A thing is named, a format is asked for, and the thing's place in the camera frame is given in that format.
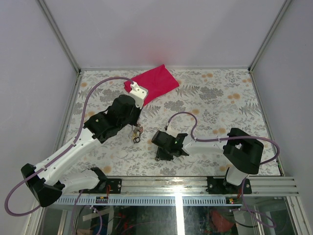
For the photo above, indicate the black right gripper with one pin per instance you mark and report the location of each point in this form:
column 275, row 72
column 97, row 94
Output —
column 160, row 154

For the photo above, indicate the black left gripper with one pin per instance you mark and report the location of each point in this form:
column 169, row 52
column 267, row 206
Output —
column 138, row 110

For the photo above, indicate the large metal keyring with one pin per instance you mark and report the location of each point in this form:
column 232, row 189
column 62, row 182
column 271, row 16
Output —
column 137, row 130

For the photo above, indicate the black key tag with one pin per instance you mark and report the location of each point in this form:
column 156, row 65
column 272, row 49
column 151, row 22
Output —
column 136, row 139

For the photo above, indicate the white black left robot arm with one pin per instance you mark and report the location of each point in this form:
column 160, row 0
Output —
column 47, row 180

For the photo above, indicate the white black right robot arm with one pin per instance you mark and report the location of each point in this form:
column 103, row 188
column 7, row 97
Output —
column 242, row 150

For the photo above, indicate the folded pink cloth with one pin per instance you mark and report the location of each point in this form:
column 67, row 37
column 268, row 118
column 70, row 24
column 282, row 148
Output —
column 158, row 81

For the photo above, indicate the floral table mat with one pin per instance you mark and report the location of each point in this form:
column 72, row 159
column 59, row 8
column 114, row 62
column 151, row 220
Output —
column 206, row 102

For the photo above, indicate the aluminium front rail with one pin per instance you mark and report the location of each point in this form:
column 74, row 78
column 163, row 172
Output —
column 196, row 191

